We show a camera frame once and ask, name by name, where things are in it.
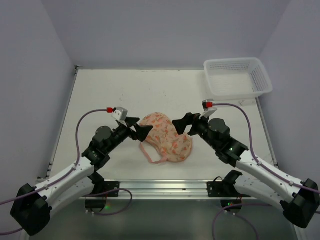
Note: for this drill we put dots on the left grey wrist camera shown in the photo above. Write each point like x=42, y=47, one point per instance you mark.
x=120, y=114

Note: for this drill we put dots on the white plastic basket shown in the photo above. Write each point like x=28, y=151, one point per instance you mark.
x=237, y=78

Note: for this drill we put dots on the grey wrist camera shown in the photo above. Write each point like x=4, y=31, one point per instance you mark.
x=120, y=114
x=208, y=107

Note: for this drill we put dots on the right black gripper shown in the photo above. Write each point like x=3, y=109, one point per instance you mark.
x=193, y=124

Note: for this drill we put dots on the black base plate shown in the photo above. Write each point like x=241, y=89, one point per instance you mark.
x=224, y=188
x=105, y=189

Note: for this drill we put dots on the floral mesh laundry bag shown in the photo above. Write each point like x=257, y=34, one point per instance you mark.
x=163, y=137

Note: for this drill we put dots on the aluminium mounting rail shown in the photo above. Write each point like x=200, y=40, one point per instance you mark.
x=162, y=188

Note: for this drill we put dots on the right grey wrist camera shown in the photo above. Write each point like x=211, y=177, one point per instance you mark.
x=208, y=107

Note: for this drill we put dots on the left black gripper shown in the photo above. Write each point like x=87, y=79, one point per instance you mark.
x=141, y=131

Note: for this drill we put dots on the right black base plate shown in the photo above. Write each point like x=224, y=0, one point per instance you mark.
x=224, y=188

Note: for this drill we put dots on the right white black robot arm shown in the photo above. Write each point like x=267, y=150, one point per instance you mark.
x=299, y=200

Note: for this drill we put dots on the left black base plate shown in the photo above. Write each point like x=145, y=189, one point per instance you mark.
x=105, y=189

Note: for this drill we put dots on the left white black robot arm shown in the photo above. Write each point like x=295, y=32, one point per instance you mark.
x=36, y=205

